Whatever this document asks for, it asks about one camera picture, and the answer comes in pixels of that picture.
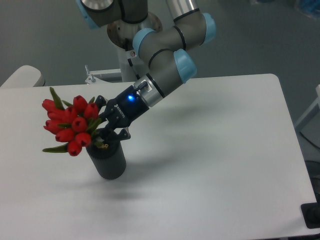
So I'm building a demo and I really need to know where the red tulip bouquet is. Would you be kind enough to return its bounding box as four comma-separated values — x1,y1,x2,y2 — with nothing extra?
42,87,108,157

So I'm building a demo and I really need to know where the black floor cable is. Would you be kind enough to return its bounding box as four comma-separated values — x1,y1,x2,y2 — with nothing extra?
298,129,320,148

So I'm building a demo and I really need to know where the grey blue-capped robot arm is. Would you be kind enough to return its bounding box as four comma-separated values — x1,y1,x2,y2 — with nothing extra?
77,0,217,143

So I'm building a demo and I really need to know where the dark grey ribbed vase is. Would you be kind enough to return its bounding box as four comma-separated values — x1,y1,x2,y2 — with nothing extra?
86,140,127,180

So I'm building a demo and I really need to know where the black device at table edge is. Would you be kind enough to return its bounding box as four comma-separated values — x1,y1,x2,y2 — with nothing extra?
300,202,320,229

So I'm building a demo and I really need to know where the white chair backrest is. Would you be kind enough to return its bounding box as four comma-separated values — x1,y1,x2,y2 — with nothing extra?
0,65,46,89

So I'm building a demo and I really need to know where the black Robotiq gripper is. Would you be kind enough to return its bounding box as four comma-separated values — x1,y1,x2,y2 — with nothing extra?
94,85,149,143

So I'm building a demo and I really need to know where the white furniture frame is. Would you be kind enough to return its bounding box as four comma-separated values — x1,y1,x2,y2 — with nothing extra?
294,85,320,132

